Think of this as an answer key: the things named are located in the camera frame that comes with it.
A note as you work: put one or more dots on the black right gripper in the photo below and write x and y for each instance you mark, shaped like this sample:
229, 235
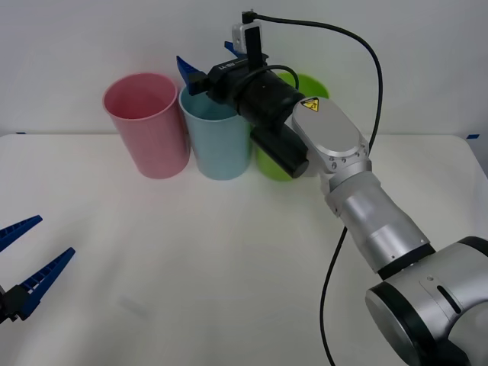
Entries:
225, 84

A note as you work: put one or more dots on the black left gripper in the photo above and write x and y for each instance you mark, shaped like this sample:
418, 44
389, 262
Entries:
3, 305

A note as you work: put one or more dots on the silver and black right arm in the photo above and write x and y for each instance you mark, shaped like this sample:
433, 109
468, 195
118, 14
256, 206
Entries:
343, 145

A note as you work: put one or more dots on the pale blue plastic bin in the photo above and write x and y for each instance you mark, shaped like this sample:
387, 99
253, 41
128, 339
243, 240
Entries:
219, 152

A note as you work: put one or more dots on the pink plastic bin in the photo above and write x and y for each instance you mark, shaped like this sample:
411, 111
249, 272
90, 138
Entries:
152, 145

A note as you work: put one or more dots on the green plastic bin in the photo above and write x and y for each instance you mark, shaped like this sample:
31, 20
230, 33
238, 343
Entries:
267, 167

